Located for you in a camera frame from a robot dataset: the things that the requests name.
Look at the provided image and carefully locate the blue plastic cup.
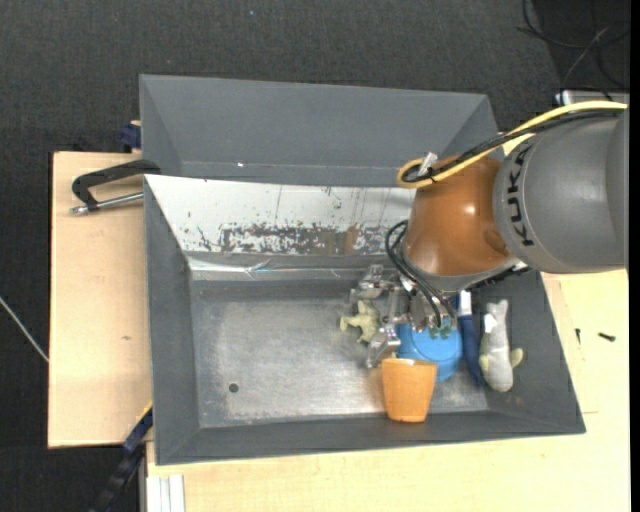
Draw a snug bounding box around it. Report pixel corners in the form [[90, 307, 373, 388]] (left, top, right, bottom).
[[396, 321, 464, 384]]

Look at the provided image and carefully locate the blue and white pen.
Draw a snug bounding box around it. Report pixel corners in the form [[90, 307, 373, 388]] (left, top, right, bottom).
[[458, 289, 487, 387]]

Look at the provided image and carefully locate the pale cardboard board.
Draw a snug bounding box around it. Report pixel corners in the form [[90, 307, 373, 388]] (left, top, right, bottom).
[[47, 149, 156, 449]]

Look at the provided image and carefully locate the pale green toy animal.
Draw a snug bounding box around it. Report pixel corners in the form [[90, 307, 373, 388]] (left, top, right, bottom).
[[339, 299, 384, 346]]

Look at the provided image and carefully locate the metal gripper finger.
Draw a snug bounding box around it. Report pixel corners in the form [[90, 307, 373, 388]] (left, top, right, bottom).
[[366, 324, 403, 370], [348, 278, 397, 306]]

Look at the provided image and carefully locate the grey plush toy animal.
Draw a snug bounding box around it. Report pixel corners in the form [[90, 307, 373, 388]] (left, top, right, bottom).
[[478, 298, 525, 393]]

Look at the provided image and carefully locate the orange plastic cup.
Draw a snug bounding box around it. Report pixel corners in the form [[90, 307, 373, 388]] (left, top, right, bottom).
[[381, 356, 439, 424]]

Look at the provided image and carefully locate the grey metal bin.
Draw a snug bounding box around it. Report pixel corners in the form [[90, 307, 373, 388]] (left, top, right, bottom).
[[138, 73, 587, 466]]

